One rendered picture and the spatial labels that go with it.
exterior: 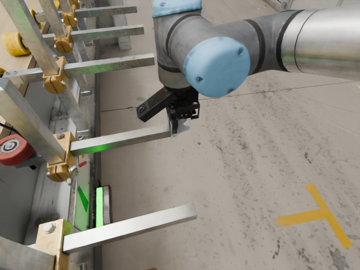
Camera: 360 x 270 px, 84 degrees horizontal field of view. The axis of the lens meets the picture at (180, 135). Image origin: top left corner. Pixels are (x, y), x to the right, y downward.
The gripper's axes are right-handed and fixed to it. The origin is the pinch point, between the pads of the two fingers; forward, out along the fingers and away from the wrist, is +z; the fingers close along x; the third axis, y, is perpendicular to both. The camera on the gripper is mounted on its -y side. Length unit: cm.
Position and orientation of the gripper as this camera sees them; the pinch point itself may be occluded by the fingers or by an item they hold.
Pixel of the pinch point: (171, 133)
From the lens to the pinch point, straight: 63.3
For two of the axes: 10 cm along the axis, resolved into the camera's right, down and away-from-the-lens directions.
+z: 0.0, 6.4, 7.7
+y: 9.7, -2.0, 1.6
